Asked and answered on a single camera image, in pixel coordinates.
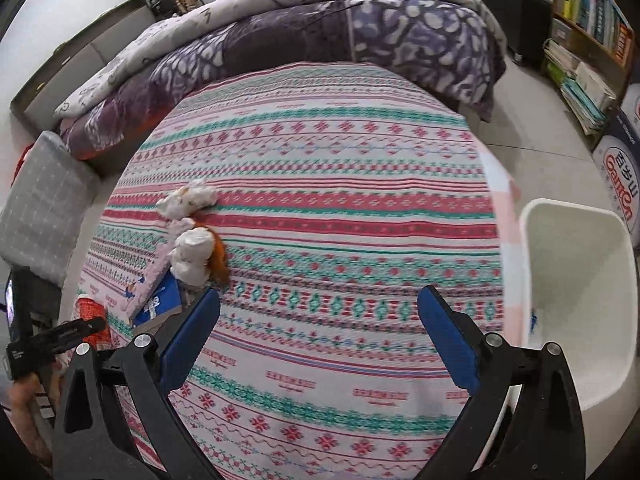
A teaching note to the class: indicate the red instant noodle cup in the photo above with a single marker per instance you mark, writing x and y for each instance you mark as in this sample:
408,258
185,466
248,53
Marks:
90,312

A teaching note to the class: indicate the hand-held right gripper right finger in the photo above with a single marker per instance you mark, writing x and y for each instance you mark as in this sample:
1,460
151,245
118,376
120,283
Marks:
447,340

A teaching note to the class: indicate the wooden bookshelf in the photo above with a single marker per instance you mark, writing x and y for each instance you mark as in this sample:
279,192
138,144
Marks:
585,42

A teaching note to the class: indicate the person's left hand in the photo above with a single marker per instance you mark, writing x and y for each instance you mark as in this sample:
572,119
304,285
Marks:
32,410

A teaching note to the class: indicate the blue foil snack packet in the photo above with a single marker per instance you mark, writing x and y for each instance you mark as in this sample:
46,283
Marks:
533,322

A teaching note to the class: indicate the smartphone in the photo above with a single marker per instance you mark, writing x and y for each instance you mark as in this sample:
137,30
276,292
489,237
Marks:
19,305

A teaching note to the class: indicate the dark grey bed frame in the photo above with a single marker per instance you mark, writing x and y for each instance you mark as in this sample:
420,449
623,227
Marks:
55,80

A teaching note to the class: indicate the pink white wrapper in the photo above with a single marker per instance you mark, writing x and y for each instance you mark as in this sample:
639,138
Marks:
150,280

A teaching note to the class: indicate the grey checked cushion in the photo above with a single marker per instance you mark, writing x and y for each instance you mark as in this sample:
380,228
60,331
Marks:
45,200

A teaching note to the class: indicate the white tissue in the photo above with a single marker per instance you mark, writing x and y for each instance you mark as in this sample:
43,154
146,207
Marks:
187,200

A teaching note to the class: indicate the white plastic bin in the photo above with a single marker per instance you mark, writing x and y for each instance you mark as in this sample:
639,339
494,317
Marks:
575,285

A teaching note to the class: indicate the stack of books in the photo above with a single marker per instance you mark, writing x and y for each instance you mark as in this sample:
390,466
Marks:
585,90

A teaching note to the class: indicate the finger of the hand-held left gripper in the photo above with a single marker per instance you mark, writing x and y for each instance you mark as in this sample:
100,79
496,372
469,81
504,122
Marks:
70,335

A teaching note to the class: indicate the purple patterned blanket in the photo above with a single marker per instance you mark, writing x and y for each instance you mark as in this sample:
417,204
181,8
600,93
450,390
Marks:
415,35

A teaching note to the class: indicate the black low cabinet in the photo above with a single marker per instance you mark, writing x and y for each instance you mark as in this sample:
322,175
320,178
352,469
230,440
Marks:
530,15

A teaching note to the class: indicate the row of shelved books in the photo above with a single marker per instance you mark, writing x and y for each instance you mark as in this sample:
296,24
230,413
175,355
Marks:
595,10

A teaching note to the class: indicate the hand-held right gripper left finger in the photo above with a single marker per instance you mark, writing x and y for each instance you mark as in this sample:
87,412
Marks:
192,335

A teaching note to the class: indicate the patterned striped tablecloth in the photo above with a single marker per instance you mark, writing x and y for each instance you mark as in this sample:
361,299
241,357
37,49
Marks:
325,185

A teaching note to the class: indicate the black bag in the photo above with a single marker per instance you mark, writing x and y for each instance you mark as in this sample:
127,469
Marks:
160,2

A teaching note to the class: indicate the blue white cardboard box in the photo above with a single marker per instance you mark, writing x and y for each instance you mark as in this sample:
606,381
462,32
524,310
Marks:
620,180
634,105

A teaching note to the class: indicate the red cloth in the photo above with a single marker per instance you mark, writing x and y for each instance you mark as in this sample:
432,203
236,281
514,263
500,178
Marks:
21,160

